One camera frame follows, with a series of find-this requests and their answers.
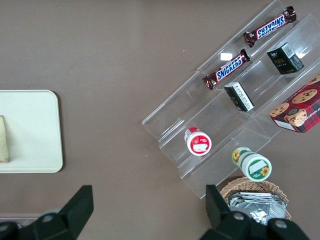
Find clear acrylic stepped display stand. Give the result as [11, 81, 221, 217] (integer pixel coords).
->
[141, 0, 320, 200]

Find Snickers chocolate bar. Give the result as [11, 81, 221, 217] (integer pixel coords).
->
[202, 48, 251, 91]
[243, 6, 298, 49]

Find small black carton box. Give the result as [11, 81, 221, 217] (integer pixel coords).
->
[223, 81, 256, 113]
[266, 42, 305, 76]

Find green sunflower snack cup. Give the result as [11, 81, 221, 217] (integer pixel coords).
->
[231, 146, 273, 182]

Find red lidded snack cup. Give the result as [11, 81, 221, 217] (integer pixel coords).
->
[184, 126, 213, 157]

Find red tartan cookie box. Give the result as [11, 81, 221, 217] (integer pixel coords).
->
[268, 74, 320, 135]

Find light wicker basket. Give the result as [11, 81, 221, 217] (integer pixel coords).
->
[219, 176, 293, 226]

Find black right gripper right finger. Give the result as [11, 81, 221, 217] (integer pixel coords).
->
[199, 185, 270, 240]

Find cream plastic serving tray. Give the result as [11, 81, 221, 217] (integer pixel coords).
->
[0, 89, 64, 174]

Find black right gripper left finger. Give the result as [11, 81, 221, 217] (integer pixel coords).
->
[18, 185, 94, 240]

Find silver foil packets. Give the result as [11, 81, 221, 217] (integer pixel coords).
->
[226, 191, 288, 227]

